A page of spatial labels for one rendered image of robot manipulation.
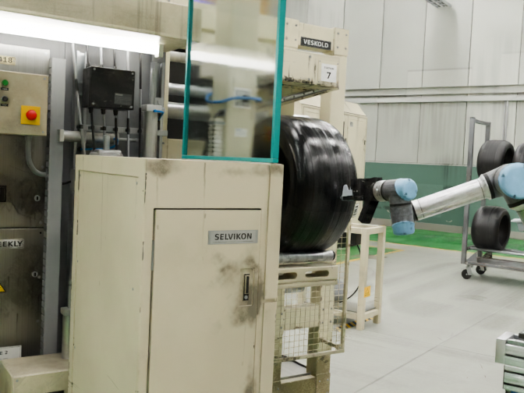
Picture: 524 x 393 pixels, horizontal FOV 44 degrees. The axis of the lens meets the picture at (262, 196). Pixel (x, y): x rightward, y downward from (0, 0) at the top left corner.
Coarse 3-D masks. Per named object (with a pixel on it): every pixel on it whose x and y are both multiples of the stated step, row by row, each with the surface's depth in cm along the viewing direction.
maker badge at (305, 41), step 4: (304, 40) 328; (308, 40) 330; (312, 40) 331; (316, 40) 332; (320, 40) 334; (300, 44) 327; (304, 44) 329; (308, 44) 330; (312, 44) 331; (316, 44) 333; (320, 44) 334; (324, 44) 336; (328, 44) 337; (320, 48) 334; (324, 48) 336; (328, 48) 337
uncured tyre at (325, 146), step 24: (288, 120) 254; (312, 120) 261; (288, 144) 247; (312, 144) 245; (336, 144) 252; (288, 168) 246; (312, 168) 241; (336, 168) 247; (288, 192) 294; (312, 192) 241; (336, 192) 246; (288, 216) 246; (312, 216) 244; (336, 216) 250; (288, 240) 250; (312, 240) 252; (336, 240) 261
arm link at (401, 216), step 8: (392, 208) 221; (400, 208) 219; (408, 208) 219; (392, 216) 221; (400, 216) 219; (408, 216) 219; (392, 224) 222; (400, 224) 219; (408, 224) 219; (400, 232) 220; (408, 232) 219
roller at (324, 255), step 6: (282, 252) 253; (288, 252) 254; (294, 252) 255; (300, 252) 257; (306, 252) 258; (312, 252) 260; (318, 252) 261; (324, 252) 263; (330, 252) 264; (282, 258) 250; (288, 258) 252; (294, 258) 254; (300, 258) 255; (306, 258) 257; (312, 258) 259; (318, 258) 260; (324, 258) 262; (330, 258) 264
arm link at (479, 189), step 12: (480, 180) 227; (492, 180) 225; (444, 192) 230; (456, 192) 228; (468, 192) 227; (480, 192) 226; (492, 192) 225; (420, 204) 230; (432, 204) 229; (444, 204) 229; (456, 204) 229; (420, 216) 231
